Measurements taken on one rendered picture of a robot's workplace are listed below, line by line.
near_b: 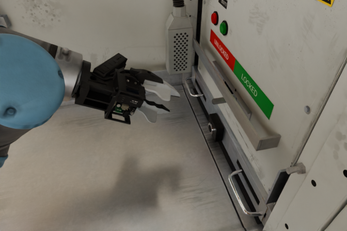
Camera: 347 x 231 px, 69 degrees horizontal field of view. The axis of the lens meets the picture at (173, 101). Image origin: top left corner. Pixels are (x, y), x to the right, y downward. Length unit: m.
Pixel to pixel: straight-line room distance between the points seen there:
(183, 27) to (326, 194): 0.52
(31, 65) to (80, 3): 0.65
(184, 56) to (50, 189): 0.48
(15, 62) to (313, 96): 0.35
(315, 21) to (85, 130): 0.63
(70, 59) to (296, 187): 0.39
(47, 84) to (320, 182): 0.31
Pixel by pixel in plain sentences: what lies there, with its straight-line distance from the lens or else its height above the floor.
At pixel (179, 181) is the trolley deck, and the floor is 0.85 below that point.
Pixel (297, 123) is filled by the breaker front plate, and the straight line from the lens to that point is 0.42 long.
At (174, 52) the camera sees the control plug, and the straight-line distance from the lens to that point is 0.73.
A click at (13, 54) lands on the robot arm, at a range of 0.28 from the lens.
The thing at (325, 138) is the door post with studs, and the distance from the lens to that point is 0.32.
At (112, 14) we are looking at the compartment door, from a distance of 0.90.
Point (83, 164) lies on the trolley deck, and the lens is 0.70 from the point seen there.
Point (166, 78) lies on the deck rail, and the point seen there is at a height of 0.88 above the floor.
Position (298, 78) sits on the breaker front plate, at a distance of 0.40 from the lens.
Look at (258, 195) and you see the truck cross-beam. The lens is 0.57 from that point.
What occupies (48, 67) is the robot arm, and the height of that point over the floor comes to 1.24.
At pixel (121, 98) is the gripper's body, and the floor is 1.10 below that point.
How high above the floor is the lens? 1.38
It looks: 40 degrees down
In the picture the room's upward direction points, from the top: straight up
